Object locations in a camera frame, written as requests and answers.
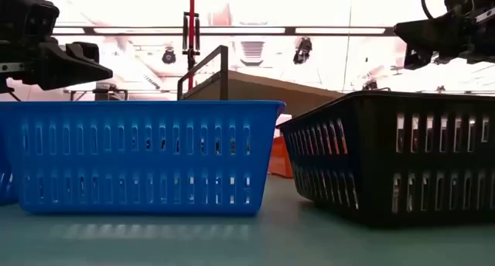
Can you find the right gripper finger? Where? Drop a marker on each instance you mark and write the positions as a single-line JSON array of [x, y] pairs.
[[415, 59], [433, 34]]

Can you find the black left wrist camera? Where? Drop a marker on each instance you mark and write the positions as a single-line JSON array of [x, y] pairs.
[[38, 20]]

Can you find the green table mat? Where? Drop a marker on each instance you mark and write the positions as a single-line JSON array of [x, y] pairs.
[[247, 243]]

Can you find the overhead light bar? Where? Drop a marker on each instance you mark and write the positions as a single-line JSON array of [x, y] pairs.
[[290, 31]]

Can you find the blue plastic slotted basket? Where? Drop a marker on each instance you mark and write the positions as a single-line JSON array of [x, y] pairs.
[[135, 111], [5, 188]]

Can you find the orange plastic slotted basket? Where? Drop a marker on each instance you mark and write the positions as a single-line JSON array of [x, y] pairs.
[[280, 161]]

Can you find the wooden shelf with black frame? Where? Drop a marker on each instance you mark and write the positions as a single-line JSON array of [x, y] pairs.
[[263, 90]]

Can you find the black ceiling-hung device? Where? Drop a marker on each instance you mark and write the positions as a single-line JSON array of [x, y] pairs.
[[370, 85], [169, 56], [303, 49]]

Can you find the red desk lamp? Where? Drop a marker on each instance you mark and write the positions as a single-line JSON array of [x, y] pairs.
[[191, 3]]

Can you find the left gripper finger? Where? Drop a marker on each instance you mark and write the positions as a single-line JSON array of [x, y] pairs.
[[87, 51], [65, 74]]

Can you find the black plastic slotted basket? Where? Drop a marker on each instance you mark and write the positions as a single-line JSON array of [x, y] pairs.
[[371, 161]]

